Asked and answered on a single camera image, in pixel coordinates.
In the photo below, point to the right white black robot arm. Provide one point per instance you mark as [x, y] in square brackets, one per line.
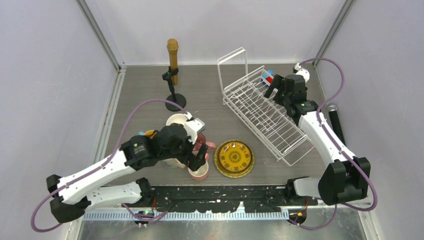
[346, 176]

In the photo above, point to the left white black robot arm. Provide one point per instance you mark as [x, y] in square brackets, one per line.
[85, 190]

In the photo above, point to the pink floral cup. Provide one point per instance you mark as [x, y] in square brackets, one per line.
[201, 140]

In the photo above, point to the blue patterned bowl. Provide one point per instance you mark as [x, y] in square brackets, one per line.
[148, 133]

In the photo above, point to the brown microphone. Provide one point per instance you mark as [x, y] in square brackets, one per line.
[172, 48]

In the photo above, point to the white wire dish rack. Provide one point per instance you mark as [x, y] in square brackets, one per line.
[268, 121]

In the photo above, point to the cream floral cup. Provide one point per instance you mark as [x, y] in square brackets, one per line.
[174, 163]

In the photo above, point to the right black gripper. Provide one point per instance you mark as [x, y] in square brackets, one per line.
[278, 83]

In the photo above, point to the beige ceramic bowl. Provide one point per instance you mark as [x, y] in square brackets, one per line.
[178, 118]

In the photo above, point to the pink plastic cup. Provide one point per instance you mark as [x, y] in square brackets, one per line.
[202, 172]

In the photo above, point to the slotted cable duct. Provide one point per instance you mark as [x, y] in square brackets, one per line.
[123, 215]

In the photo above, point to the yellow woven bamboo plate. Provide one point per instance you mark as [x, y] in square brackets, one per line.
[217, 165]

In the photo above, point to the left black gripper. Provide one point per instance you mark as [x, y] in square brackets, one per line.
[194, 162]

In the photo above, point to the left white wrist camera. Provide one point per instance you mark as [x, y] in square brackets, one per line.
[193, 127]

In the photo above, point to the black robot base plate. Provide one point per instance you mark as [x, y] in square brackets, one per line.
[220, 198]

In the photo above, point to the left aluminium rail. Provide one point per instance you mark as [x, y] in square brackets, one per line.
[109, 116]

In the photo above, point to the black silver microphone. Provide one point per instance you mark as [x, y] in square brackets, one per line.
[335, 121]

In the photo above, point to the blue red small object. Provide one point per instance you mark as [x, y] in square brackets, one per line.
[267, 77]

